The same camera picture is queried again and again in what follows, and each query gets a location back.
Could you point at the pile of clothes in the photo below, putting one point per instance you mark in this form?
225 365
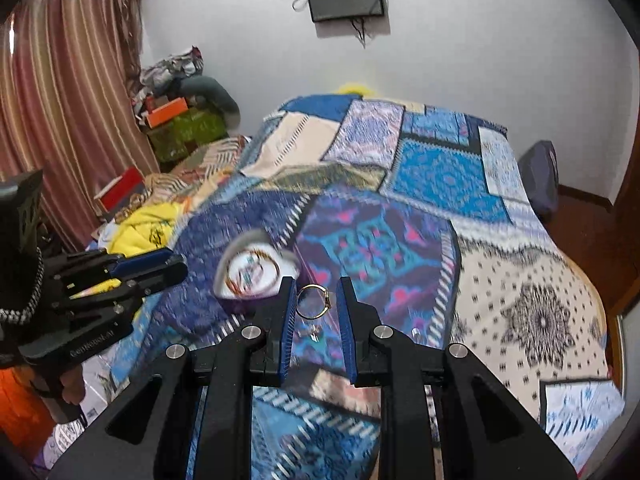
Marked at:
170 67

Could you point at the striped pink curtain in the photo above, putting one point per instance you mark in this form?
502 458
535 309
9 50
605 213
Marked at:
65 100

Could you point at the blue patchwork bedspread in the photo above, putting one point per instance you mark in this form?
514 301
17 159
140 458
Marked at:
440 195

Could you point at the small silver earring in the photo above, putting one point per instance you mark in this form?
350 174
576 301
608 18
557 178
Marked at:
313 331
415 333

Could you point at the orange box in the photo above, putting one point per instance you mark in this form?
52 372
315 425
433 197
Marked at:
165 112

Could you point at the red box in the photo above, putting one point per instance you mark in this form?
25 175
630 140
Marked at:
122 190

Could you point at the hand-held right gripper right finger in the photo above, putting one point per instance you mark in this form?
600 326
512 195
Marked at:
346 330

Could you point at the zigzag patterned blanket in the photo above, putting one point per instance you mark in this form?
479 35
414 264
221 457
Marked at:
210 160

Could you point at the dark bag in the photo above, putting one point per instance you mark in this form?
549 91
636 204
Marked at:
541 180

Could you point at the green box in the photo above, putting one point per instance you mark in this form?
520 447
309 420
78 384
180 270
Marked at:
187 132

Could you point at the white heart-shaped jewelry box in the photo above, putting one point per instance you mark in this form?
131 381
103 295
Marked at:
235 285

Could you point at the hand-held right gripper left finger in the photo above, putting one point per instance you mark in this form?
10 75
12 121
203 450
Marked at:
287 322

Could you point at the yellow pillow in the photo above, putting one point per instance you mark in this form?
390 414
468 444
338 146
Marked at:
354 89

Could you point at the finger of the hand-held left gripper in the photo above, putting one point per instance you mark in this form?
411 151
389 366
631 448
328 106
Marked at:
162 276
142 261

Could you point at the yellow cloth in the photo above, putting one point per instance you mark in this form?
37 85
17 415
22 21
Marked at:
145 230

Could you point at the white printed papers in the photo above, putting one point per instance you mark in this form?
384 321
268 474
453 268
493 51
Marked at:
75 435

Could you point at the wooden wardrobe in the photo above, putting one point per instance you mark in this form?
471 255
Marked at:
625 240

